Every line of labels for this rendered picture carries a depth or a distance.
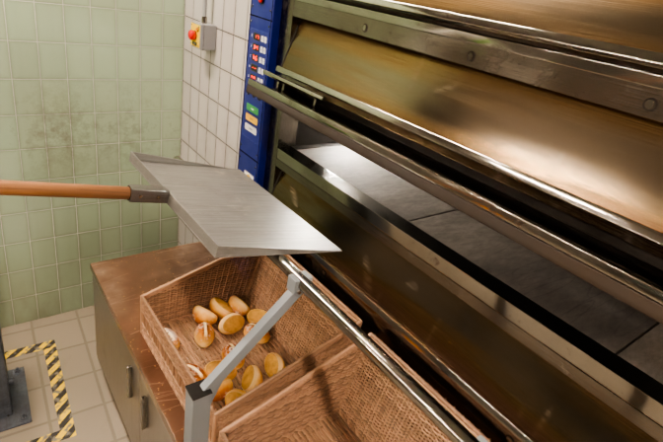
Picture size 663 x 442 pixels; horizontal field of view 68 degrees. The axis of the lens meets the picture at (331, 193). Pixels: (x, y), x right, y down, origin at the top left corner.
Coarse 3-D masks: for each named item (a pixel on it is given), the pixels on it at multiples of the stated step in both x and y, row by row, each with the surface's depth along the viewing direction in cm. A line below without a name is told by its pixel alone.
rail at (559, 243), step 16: (256, 80) 154; (272, 96) 145; (304, 112) 133; (320, 112) 130; (336, 128) 123; (368, 144) 114; (400, 160) 107; (432, 176) 100; (464, 192) 94; (496, 208) 89; (512, 224) 87; (528, 224) 84; (544, 240) 82; (560, 240) 80; (576, 256) 78; (592, 256) 76; (608, 272) 74; (624, 272) 73; (640, 288) 71; (656, 288) 70
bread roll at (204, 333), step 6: (204, 324) 164; (198, 330) 161; (204, 330) 161; (210, 330) 162; (198, 336) 160; (204, 336) 159; (210, 336) 161; (198, 342) 159; (204, 342) 159; (210, 342) 161
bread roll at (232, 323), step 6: (228, 318) 167; (234, 318) 168; (240, 318) 170; (222, 324) 165; (228, 324) 166; (234, 324) 168; (240, 324) 169; (222, 330) 165; (228, 330) 166; (234, 330) 167
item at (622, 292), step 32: (256, 96) 152; (288, 96) 155; (320, 128) 128; (352, 128) 133; (384, 160) 110; (416, 160) 117; (448, 192) 97; (480, 192) 103; (544, 224) 93; (544, 256) 82; (608, 256) 85; (608, 288) 74
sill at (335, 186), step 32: (288, 160) 170; (352, 192) 148; (384, 224) 135; (448, 256) 121; (480, 288) 112; (512, 288) 112; (512, 320) 106; (544, 320) 102; (576, 352) 95; (608, 352) 95; (608, 384) 91; (640, 384) 88
